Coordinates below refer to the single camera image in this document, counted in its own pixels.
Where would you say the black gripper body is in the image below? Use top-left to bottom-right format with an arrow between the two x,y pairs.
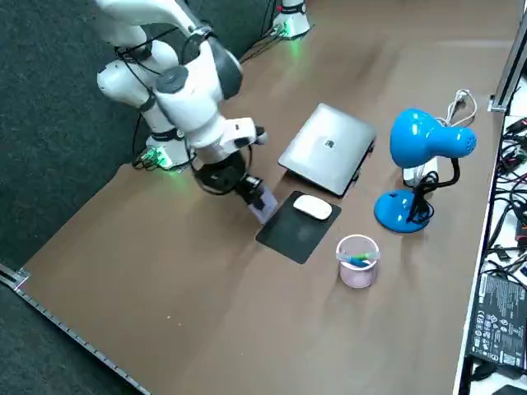
192,157 -> 265,203

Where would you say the grey laptop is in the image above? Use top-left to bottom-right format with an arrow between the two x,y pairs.
277,102 -> 378,198

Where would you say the black mouse pad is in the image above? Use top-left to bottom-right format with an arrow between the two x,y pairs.
254,189 -> 343,266

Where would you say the white computer mouse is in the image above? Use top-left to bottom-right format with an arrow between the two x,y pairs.
291,194 -> 333,221

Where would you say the clear pen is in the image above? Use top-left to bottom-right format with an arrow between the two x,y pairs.
337,250 -> 378,262

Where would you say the pink mesh pen cup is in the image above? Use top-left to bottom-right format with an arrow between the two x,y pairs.
335,234 -> 381,290

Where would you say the white power strip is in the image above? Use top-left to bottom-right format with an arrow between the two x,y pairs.
402,157 -> 440,188

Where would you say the blue desk lamp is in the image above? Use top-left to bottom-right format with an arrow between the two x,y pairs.
373,107 -> 479,235

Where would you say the large black power adapter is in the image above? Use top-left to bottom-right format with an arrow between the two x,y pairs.
468,270 -> 527,372

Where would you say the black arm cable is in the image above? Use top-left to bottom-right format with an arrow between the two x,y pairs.
114,23 -> 216,109

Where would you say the aluminium table edge rail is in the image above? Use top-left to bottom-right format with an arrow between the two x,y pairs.
0,262 -> 152,395

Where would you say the white cable with plug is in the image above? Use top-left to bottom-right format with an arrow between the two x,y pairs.
436,87 -> 479,129

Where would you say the aluminium frame post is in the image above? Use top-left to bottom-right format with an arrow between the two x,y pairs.
488,0 -> 527,114

